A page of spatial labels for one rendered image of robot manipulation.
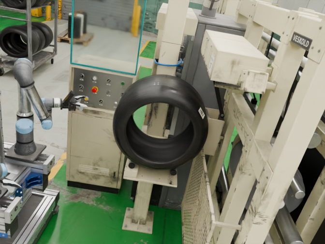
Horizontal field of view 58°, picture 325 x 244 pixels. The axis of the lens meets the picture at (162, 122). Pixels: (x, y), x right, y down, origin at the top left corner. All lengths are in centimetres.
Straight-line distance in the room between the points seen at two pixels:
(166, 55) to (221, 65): 68
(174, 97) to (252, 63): 49
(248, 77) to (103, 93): 154
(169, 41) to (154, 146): 74
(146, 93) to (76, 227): 152
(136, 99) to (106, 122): 100
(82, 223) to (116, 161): 62
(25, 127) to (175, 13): 128
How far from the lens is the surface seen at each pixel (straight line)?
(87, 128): 273
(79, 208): 295
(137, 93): 171
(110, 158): 284
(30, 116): 239
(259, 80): 137
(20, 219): 260
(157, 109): 215
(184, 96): 170
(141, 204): 265
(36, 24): 637
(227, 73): 143
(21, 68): 215
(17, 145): 236
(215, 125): 214
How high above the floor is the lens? 204
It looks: 26 degrees down
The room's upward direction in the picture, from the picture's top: 11 degrees clockwise
